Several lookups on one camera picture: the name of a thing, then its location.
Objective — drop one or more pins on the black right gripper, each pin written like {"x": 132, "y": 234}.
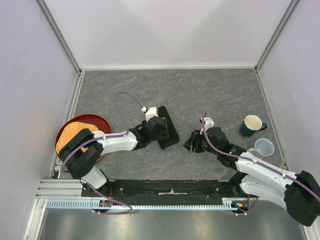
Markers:
{"x": 197, "y": 136}

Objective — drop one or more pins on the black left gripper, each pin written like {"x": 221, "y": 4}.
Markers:
{"x": 163, "y": 133}

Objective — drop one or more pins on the black zippered tool case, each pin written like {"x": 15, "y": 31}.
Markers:
{"x": 173, "y": 137}

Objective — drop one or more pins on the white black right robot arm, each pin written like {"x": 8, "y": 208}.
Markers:
{"x": 297, "y": 193}

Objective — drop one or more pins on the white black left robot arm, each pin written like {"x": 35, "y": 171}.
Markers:
{"x": 80, "y": 154}

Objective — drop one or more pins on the cream yellow cup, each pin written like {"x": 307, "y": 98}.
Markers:
{"x": 100, "y": 133}

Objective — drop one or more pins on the dark green mug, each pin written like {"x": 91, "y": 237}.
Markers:
{"x": 250, "y": 125}

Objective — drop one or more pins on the clear plastic cup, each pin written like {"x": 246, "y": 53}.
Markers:
{"x": 262, "y": 148}

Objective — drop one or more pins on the woven bamboo mat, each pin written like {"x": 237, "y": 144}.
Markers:
{"x": 70, "y": 131}

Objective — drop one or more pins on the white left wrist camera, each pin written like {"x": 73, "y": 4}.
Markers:
{"x": 150, "y": 112}

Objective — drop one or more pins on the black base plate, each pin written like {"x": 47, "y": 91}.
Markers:
{"x": 184, "y": 191}

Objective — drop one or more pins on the slotted cable duct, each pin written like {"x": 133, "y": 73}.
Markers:
{"x": 98, "y": 204}

